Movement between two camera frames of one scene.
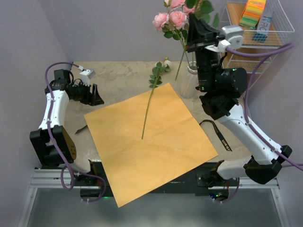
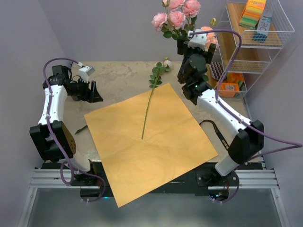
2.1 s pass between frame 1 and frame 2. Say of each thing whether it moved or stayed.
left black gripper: stayed
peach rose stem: moved
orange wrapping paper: stayed
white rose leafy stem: stayed
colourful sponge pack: stayed
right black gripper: moved
